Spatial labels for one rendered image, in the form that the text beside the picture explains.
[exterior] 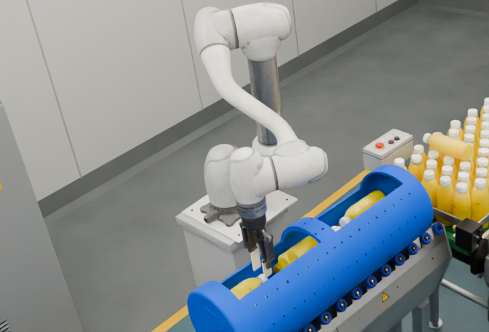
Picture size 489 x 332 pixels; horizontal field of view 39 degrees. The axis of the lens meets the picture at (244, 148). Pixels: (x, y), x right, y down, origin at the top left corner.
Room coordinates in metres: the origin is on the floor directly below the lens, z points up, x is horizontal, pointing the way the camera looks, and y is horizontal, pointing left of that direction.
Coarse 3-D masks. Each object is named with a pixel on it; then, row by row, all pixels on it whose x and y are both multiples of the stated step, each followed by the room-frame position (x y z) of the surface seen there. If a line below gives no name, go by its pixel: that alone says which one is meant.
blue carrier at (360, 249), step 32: (384, 192) 2.11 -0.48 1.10; (416, 192) 1.95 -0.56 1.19; (320, 224) 1.80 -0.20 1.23; (352, 224) 1.80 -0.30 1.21; (384, 224) 1.82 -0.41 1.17; (416, 224) 1.88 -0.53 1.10; (320, 256) 1.68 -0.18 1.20; (352, 256) 1.72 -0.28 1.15; (384, 256) 1.79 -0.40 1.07; (224, 288) 1.57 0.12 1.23; (256, 288) 1.57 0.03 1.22; (288, 288) 1.58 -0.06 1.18; (320, 288) 1.62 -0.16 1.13; (352, 288) 1.72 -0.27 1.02; (192, 320) 1.64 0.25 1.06; (224, 320) 1.49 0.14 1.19; (256, 320) 1.49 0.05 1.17; (288, 320) 1.53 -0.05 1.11
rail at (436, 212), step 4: (436, 208) 2.12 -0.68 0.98; (436, 212) 2.11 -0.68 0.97; (440, 212) 2.10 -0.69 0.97; (444, 212) 2.09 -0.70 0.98; (440, 216) 2.10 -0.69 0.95; (444, 216) 2.08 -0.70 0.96; (448, 216) 2.07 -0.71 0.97; (452, 216) 2.05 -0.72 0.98; (448, 220) 2.07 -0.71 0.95; (452, 220) 2.05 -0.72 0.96; (456, 220) 2.04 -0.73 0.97; (460, 220) 2.03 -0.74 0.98; (456, 224) 2.04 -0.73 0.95
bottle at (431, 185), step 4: (424, 180) 2.18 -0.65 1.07; (428, 180) 2.17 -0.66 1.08; (432, 180) 2.17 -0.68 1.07; (436, 180) 2.18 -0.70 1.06; (424, 184) 2.17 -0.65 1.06; (428, 184) 2.16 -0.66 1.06; (432, 184) 2.16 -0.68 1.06; (436, 184) 2.17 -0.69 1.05; (428, 188) 2.16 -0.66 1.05; (432, 188) 2.16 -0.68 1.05; (436, 188) 2.16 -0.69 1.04; (428, 192) 2.16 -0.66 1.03; (432, 192) 2.15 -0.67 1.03; (432, 196) 2.15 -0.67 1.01; (432, 200) 2.15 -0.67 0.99; (432, 204) 2.15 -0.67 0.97
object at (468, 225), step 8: (464, 224) 1.97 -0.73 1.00; (472, 224) 1.96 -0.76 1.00; (480, 224) 1.95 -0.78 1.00; (456, 232) 1.96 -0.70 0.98; (464, 232) 1.94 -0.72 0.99; (472, 232) 1.92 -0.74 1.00; (480, 232) 1.93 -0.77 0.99; (456, 240) 1.96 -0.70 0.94; (464, 240) 1.94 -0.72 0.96; (472, 240) 1.92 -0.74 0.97; (480, 240) 1.93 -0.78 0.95; (464, 248) 1.93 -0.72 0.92; (472, 248) 1.92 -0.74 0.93
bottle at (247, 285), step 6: (240, 282) 1.70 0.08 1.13; (246, 282) 1.69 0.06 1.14; (252, 282) 1.69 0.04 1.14; (258, 282) 1.70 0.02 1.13; (234, 288) 1.67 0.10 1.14; (240, 288) 1.67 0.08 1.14; (246, 288) 1.67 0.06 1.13; (252, 288) 1.67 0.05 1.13; (234, 294) 1.65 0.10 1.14; (240, 294) 1.65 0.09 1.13; (246, 294) 1.65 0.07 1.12
